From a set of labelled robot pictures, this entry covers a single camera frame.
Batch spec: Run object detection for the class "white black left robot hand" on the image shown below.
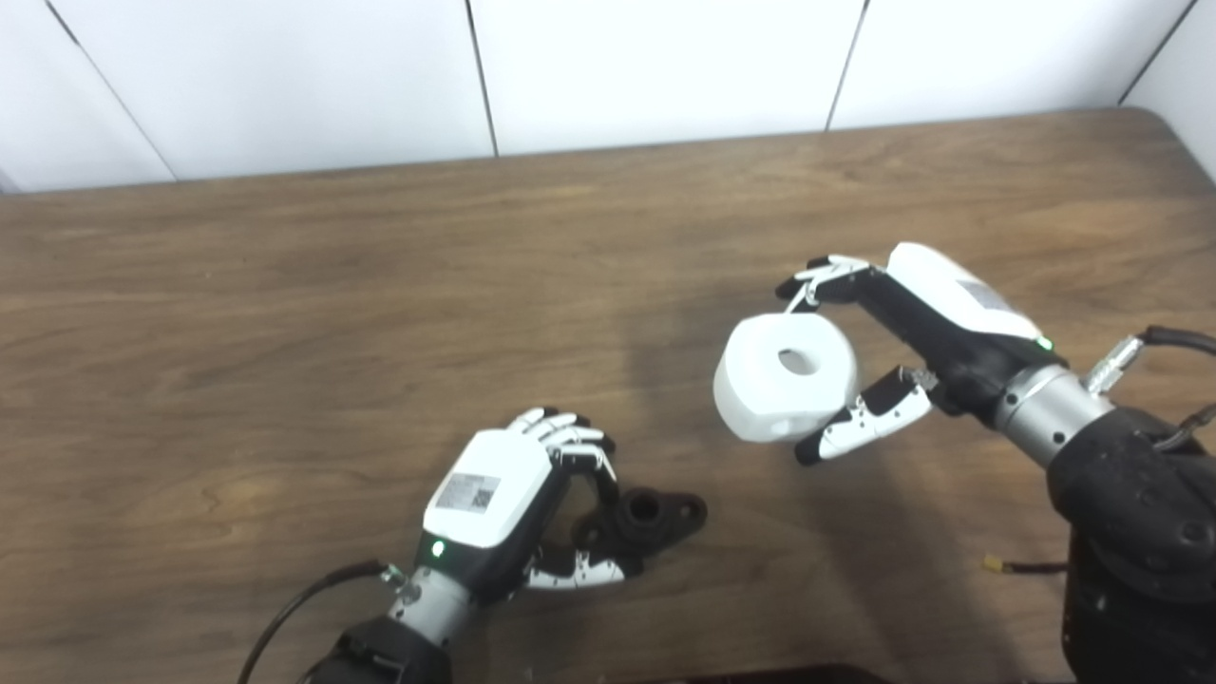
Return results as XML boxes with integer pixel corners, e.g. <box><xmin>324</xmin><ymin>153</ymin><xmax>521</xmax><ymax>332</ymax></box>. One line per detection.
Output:
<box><xmin>416</xmin><ymin>408</ymin><xmax>630</xmax><ymax>606</ymax></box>

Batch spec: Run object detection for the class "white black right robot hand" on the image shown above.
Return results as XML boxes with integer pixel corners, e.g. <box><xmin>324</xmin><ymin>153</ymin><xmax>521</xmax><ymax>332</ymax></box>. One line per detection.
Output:
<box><xmin>774</xmin><ymin>241</ymin><xmax>1067</xmax><ymax>467</ymax></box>

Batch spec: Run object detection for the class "black flanged holder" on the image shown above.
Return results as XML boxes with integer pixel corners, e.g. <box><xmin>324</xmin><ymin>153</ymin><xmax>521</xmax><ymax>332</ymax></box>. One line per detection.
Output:
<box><xmin>573</xmin><ymin>486</ymin><xmax>710</xmax><ymax>578</ymax></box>

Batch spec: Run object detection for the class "round white piece with holes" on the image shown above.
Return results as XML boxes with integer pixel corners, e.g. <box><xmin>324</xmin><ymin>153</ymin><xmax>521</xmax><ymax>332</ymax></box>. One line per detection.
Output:
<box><xmin>712</xmin><ymin>313</ymin><xmax>862</xmax><ymax>446</ymax></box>

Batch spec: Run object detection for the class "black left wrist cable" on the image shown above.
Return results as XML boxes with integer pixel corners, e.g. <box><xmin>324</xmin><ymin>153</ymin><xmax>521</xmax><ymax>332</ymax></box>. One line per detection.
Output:
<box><xmin>236</xmin><ymin>560</ymin><xmax>398</xmax><ymax>684</ymax></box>

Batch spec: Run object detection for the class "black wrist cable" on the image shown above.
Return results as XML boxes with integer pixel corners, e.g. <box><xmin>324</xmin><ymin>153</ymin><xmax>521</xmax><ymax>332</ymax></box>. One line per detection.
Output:
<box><xmin>236</xmin><ymin>560</ymin><xmax>398</xmax><ymax>684</ymax></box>
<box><xmin>1081</xmin><ymin>325</ymin><xmax>1216</xmax><ymax>392</ymax></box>

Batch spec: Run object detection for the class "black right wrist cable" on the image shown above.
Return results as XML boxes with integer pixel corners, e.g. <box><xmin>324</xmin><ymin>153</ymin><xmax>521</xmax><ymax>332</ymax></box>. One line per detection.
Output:
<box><xmin>1081</xmin><ymin>325</ymin><xmax>1216</xmax><ymax>392</ymax></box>

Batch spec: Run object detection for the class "cable with yellow connector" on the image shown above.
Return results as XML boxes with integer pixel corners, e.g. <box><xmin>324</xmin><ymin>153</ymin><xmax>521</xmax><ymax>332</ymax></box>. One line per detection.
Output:
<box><xmin>982</xmin><ymin>555</ymin><xmax>1072</xmax><ymax>579</ymax></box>

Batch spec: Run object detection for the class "thin black wire bundle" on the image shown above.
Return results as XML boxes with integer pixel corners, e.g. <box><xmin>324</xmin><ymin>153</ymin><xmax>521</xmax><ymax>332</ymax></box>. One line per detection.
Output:
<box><xmin>1152</xmin><ymin>402</ymin><xmax>1216</xmax><ymax>454</ymax></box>

